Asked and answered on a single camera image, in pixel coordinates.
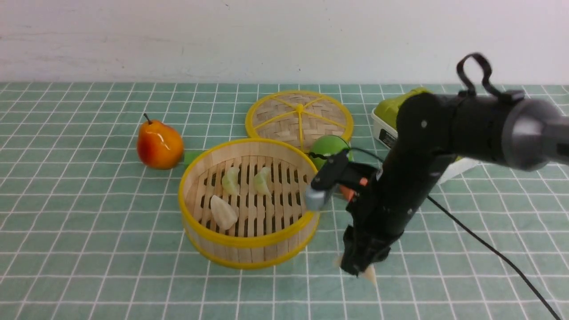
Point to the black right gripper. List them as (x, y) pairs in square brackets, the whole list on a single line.
[(382, 209)]

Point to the white dumpling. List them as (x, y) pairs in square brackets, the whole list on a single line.
[(368, 274), (222, 213)]

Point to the pale green dumpling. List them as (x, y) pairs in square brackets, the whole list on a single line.
[(230, 182), (261, 179)]

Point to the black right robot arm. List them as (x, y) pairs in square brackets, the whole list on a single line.
[(432, 132)]

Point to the bamboo steamer tray yellow rim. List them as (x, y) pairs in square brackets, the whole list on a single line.
[(271, 228)]

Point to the woven bamboo steamer lid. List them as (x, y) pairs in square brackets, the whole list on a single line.
[(298, 118)]

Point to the green block behind steamer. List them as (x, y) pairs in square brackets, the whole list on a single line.
[(190, 156)]

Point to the orange foam cube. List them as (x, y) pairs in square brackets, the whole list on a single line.
[(348, 193)]

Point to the green toy watermelon ball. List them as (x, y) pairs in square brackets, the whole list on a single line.
[(324, 147)]

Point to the green lid white lunch box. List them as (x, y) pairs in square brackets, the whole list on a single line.
[(384, 118)]

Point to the red yellow toy pear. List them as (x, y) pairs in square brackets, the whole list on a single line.
[(159, 146)]

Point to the green checkered tablecloth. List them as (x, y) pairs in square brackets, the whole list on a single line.
[(89, 233)]

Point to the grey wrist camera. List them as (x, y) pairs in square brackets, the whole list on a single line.
[(338, 169)]

